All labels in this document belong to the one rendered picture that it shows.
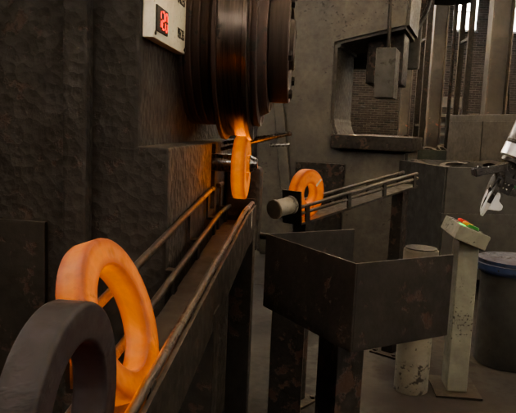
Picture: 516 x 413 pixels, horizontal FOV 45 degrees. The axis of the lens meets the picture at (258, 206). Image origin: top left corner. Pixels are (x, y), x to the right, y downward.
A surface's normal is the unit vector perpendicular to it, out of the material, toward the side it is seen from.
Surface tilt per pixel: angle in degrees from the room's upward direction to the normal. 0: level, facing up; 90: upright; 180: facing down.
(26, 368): 45
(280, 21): 78
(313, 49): 90
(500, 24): 90
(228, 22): 86
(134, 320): 72
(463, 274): 90
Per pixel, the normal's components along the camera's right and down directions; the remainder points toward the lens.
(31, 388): -0.05, -0.49
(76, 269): -0.32, -0.68
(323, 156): -0.33, 0.11
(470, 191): 0.17, 0.13
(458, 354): -0.09, 0.12
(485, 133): -0.97, -0.01
